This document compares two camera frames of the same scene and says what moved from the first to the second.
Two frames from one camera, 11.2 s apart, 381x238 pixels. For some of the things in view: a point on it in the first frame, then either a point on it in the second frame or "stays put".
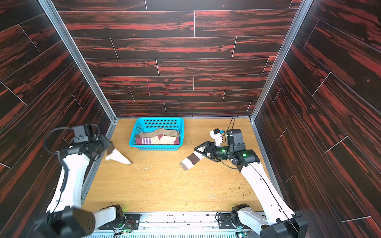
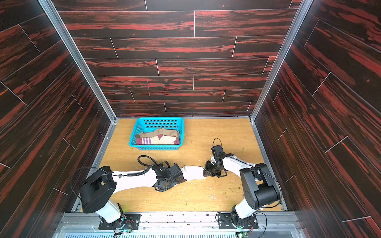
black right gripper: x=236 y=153 -> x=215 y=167
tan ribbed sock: x=165 y=132 stays put
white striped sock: x=190 y=160 -> x=193 y=172
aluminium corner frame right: x=302 y=9 stays put
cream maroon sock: x=158 y=140 stays put
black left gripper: x=106 y=142 -> x=175 y=182
